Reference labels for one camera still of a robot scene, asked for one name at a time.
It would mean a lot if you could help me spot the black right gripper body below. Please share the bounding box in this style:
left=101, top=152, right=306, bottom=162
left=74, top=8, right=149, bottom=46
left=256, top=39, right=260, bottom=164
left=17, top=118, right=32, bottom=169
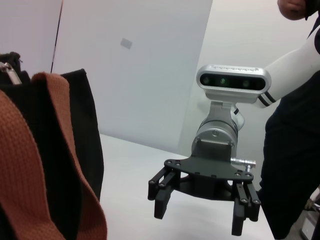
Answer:
left=164, top=138, right=254, bottom=201

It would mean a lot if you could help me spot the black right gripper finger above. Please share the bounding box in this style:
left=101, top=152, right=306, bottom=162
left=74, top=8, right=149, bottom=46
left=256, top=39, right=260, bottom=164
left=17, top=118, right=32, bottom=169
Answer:
left=231, top=180, right=262, bottom=236
left=147, top=166, right=181, bottom=220

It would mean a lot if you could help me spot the black bag with brown handles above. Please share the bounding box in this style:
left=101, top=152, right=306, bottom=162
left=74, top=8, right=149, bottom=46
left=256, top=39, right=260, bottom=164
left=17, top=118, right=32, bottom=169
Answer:
left=0, top=51, right=109, bottom=240

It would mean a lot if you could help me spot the silver metal zipper pull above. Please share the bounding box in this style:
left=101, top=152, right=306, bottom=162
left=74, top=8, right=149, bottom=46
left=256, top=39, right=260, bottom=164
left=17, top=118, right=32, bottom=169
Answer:
left=0, top=62, right=21, bottom=86

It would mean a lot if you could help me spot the person in dark clothes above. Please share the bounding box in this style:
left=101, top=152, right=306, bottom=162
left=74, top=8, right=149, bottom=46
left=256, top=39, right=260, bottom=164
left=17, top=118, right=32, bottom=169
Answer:
left=258, top=0, right=320, bottom=240

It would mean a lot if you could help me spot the grey wall sticker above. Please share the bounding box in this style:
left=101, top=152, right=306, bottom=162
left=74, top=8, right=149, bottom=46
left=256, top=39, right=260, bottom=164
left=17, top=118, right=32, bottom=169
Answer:
left=119, top=37, right=134, bottom=50

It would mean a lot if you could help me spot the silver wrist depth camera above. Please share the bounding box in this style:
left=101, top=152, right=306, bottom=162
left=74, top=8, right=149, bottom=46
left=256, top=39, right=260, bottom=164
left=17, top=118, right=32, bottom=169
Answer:
left=196, top=64, right=273, bottom=126

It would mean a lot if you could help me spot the grey plastic box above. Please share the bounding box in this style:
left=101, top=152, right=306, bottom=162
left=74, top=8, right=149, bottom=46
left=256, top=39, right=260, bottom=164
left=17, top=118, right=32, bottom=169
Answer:
left=300, top=212, right=320, bottom=240

